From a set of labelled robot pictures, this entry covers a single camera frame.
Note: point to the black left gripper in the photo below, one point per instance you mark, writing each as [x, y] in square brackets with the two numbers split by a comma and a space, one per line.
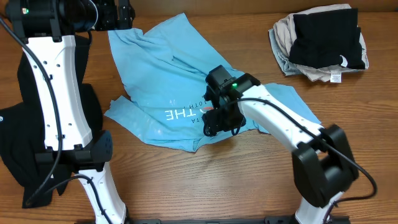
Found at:
[111, 21]

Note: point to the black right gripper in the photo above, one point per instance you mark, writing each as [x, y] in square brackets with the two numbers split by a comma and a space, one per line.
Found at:
[214, 125]

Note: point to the light blue t-shirt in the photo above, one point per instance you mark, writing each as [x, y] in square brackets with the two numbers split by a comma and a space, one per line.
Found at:
[163, 72]

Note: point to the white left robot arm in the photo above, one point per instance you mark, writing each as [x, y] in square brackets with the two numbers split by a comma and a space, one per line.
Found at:
[46, 30]

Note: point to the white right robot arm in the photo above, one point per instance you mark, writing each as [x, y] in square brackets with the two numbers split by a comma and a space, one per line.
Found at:
[323, 164]

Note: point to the grey folded garment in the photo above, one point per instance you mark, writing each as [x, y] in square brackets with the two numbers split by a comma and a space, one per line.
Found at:
[286, 67]

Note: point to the beige folded garment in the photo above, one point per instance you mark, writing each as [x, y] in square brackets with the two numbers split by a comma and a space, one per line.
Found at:
[285, 35]

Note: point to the black folded garment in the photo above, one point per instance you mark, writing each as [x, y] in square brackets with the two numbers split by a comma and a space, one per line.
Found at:
[327, 38]

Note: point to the black garment on left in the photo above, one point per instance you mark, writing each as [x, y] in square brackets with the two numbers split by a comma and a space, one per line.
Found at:
[22, 126]

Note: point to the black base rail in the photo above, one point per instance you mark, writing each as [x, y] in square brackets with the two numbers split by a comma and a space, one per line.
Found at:
[211, 221]

